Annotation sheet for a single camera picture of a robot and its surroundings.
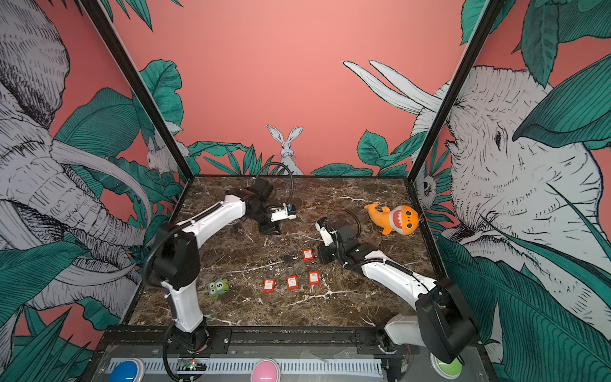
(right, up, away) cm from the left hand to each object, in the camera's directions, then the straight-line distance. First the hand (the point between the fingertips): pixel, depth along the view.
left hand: (277, 221), depth 90 cm
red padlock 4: (+14, -21, -4) cm, 25 cm away
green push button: (+54, -41, -22) cm, 71 cm away
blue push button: (-39, -41, -23) cm, 61 cm away
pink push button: (0, -42, -21) cm, 47 cm away
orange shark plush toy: (+50, 0, +5) cm, 51 cm away
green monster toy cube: (-20, -23, -6) cm, 32 cm away
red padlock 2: (-2, -22, -6) cm, 23 cm away
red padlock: (+12, -14, +3) cm, 18 cm away
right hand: (+15, -8, -6) cm, 18 cm away
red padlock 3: (+6, -22, -5) cm, 23 cm away
